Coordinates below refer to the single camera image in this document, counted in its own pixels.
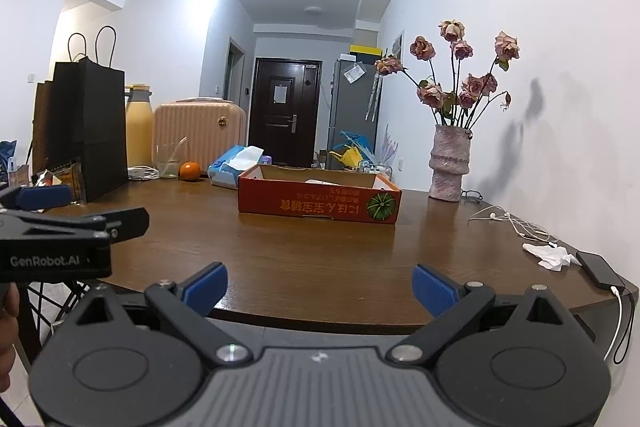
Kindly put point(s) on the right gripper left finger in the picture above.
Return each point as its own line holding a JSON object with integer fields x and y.
{"x": 179, "y": 314}

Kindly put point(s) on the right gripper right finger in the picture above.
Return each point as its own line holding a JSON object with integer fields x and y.
{"x": 457, "y": 311}

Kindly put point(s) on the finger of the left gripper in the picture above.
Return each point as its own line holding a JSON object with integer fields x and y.
{"x": 36, "y": 197}
{"x": 115, "y": 225}

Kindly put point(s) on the person left hand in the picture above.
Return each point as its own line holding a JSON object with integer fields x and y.
{"x": 10, "y": 308}

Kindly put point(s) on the snack packet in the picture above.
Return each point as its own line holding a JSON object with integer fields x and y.
{"x": 46, "y": 178}

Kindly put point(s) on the brown paper bag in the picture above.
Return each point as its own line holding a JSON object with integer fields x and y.
{"x": 39, "y": 126}

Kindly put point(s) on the clear drinking glass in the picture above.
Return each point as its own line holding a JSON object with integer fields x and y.
{"x": 170, "y": 161}

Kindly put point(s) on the orange fruit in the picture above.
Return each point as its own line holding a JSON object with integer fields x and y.
{"x": 190, "y": 171}

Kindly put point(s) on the black paper bag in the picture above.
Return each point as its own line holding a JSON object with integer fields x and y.
{"x": 86, "y": 124}

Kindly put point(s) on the yellow thermos jug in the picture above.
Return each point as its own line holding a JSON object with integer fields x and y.
{"x": 139, "y": 126}

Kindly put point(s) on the crumpled white tissue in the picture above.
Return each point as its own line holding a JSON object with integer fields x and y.
{"x": 551, "y": 257}

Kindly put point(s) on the blue wet wipes pack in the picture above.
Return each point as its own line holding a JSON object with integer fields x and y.
{"x": 226, "y": 170}

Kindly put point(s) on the pink suitcase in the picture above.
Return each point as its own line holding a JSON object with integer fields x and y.
{"x": 202, "y": 129}

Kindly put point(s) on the red cardboard box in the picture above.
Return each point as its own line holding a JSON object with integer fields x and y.
{"x": 329, "y": 194}

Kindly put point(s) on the pink textured vase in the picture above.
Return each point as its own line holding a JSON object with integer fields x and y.
{"x": 449, "y": 161}

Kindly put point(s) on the black power bank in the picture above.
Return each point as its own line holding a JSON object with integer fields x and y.
{"x": 599, "y": 271}

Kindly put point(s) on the yellow blue bags pile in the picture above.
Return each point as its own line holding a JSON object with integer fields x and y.
{"x": 354, "y": 151}

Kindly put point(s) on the dark brown door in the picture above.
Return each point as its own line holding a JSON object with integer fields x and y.
{"x": 284, "y": 109}

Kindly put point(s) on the dried pink roses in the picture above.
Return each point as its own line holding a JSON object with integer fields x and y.
{"x": 464, "y": 99}

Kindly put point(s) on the grey refrigerator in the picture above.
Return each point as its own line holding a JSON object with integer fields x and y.
{"x": 354, "y": 107}

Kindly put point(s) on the yellow box on fridge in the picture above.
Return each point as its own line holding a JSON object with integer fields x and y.
{"x": 370, "y": 50}

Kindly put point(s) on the wall picture frame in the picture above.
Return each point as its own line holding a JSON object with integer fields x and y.
{"x": 398, "y": 45}

